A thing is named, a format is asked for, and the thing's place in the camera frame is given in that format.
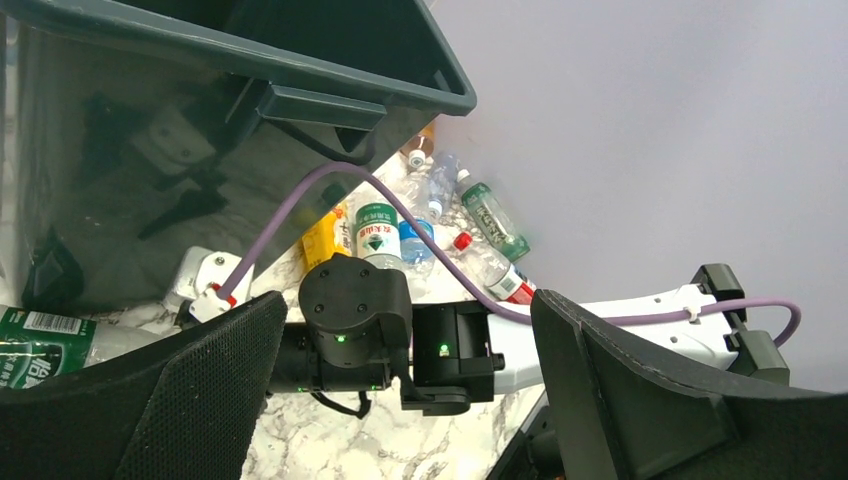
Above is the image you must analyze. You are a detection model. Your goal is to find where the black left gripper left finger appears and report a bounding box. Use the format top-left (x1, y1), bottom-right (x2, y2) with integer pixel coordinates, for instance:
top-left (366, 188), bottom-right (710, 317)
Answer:
top-left (1, 292), bottom-right (287, 479)

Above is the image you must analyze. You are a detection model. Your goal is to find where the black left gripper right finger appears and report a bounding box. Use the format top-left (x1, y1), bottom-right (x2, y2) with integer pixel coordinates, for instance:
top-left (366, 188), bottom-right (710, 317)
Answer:
top-left (531, 290), bottom-right (847, 479)

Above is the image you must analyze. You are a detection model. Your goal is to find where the clear bottle dark green label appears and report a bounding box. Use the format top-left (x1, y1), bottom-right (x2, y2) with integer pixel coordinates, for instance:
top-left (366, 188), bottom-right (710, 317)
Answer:
top-left (1, 305), bottom-right (162, 390)

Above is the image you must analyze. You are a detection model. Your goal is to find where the yellow juice bottle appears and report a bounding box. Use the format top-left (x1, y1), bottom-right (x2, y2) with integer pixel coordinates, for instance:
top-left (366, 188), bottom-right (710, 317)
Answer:
top-left (301, 201), bottom-right (353, 271)

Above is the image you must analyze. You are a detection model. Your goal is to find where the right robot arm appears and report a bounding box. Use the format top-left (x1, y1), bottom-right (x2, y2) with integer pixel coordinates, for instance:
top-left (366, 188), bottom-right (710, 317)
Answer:
top-left (267, 257), bottom-right (801, 418)

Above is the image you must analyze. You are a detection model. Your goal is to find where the dark green plastic bin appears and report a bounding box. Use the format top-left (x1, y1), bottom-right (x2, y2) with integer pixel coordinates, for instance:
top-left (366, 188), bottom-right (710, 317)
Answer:
top-left (1, 1), bottom-right (477, 315)

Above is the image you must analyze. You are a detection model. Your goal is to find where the red cap bottle right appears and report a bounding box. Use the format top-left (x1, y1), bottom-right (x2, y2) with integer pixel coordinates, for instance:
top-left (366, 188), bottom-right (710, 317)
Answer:
top-left (452, 232), bottom-right (536, 305)

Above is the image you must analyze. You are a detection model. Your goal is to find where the clear bottle blue label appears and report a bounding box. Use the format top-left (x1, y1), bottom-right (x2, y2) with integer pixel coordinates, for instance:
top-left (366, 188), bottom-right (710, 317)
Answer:
top-left (398, 220), bottom-right (435, 278)

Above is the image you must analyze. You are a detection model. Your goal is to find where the green tea bottle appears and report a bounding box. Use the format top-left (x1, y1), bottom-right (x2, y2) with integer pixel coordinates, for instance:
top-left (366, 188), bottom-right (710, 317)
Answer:
top-left (457, 169), bottom-right (531, 263)

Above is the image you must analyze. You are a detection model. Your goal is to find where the clear bottle green white label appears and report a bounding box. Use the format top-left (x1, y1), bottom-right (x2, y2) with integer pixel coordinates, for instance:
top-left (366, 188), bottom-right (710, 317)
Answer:
top-left (354, 202), bottom-right (402, 270)

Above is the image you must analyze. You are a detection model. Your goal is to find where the crumpled clear bottle white cap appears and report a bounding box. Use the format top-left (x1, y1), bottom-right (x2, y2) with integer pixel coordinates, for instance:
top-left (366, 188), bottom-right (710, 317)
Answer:
top-left (408, 152), bottom-right (459, 224)

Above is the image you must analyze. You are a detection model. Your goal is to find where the amber tea bottle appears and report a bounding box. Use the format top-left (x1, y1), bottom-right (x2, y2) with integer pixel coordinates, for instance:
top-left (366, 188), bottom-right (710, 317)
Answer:
top-left (400, 122), bottom-right (435, 170)

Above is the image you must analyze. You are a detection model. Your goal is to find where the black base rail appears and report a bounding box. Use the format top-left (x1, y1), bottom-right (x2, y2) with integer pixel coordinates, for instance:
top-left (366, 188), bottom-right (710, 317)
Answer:
top-left (485, 392), bottom-right (565, 480)

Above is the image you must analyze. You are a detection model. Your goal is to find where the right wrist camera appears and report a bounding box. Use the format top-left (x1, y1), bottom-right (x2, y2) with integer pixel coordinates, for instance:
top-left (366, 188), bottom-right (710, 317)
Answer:
top-left (162, 246), bottom-right (254, 323)

